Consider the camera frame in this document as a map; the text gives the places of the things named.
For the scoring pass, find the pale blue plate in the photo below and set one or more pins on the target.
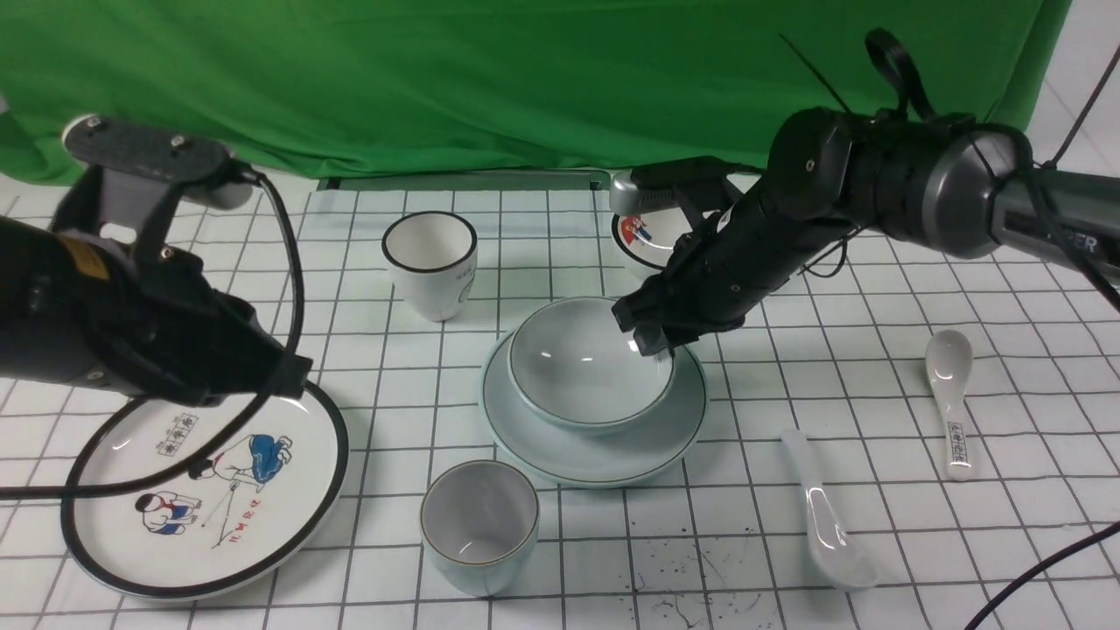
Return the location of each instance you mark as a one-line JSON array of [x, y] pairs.
[[593, 461]]

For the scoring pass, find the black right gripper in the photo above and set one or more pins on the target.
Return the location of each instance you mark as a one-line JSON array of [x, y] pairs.
[[718, 276]]

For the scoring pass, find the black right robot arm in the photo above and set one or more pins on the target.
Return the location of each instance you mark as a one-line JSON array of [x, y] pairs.
[[943, 181]]

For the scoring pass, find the green backdrop cloth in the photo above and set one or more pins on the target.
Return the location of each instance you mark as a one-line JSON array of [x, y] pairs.
[[355, 88]]

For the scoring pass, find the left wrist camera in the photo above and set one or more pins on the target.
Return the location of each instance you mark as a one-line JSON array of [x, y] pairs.
[[207, 171]]

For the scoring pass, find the white spoon with label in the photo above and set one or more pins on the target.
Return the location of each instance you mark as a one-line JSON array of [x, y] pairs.
[[948, 362]]

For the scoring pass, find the plain white ceramic spoon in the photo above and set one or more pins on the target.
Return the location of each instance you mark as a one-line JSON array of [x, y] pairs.
[[841, 562]]

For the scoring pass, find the pale blue cup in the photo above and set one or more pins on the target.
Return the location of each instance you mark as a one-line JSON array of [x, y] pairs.
[[480, 521]]

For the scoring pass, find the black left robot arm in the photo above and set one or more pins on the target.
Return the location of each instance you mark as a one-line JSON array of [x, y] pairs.
[[42, 337]]

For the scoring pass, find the white cup black rim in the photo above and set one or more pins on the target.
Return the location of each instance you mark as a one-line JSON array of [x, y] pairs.
[[432, 261]]

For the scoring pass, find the white grid tablecloth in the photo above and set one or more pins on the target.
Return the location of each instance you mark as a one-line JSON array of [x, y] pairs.
[[720, 541]]

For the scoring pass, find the pale blue bowl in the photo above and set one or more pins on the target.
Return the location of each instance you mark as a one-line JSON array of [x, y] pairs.
[[573, 366]]

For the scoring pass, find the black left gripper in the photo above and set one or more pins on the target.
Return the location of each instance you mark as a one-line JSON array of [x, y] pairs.
[[155, 325]]

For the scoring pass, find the white bowl black rim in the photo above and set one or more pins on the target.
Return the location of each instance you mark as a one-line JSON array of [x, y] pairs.
[[647, 241]]

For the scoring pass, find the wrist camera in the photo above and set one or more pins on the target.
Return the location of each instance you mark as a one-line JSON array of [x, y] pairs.
[[207, 171], [698, 183]]

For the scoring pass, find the cartoon plate black rim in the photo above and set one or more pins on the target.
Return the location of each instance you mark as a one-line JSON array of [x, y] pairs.
[[230, 519]]

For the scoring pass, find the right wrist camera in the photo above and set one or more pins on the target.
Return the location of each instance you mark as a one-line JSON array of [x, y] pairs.
[[698, 183]]

